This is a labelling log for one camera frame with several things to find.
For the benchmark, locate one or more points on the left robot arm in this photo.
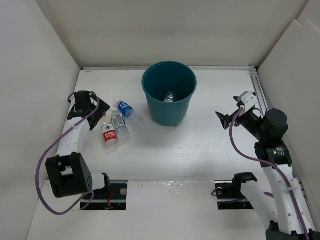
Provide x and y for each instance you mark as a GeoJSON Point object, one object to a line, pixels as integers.
{"type": "Point", "coordinates": [68, 172]}

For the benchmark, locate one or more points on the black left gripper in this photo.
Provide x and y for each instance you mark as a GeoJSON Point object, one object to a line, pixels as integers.
{"type": "Point", "coordinates": [101, 111]}

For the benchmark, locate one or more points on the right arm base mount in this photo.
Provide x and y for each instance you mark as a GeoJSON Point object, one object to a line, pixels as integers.
{"type": "Point", "coordinates": [228, 198]}

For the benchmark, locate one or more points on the teal plastic bin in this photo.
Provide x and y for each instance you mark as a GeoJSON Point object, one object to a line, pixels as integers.
{"type": "Point", "coordinates": [168, 87]}

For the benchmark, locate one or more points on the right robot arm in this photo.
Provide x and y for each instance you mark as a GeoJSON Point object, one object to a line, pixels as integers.
{"type": "Point", "coordinates": [283, 211]}

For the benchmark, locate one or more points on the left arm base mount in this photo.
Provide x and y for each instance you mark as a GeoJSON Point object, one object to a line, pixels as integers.
{"type": "Point", "coordinates": [114, 199]}

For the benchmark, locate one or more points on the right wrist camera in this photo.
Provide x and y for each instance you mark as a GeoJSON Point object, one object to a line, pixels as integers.
{"type": "Point", "coordinates": [249, 101]}

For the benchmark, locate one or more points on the blue label water bottle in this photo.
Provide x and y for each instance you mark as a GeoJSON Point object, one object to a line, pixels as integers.
{"type": "Point", "coordinates": [129, 113]}

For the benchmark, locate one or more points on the clear water bottle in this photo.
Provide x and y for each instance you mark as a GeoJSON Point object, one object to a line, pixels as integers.
{"type": "Point", "coordinates": [171, 97]}

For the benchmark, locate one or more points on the clear white cap bottle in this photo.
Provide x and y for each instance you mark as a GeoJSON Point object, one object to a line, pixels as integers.
{"type": "Point", "coordinates": [120, 127]}

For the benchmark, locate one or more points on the red label water bottle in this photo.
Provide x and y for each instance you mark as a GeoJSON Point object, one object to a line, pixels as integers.
{"type": "Point", "coordinates": [109, 137]}

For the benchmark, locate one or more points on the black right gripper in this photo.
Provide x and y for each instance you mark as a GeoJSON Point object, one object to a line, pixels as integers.
{"type": "Point", "coordinates": [225, 119]}

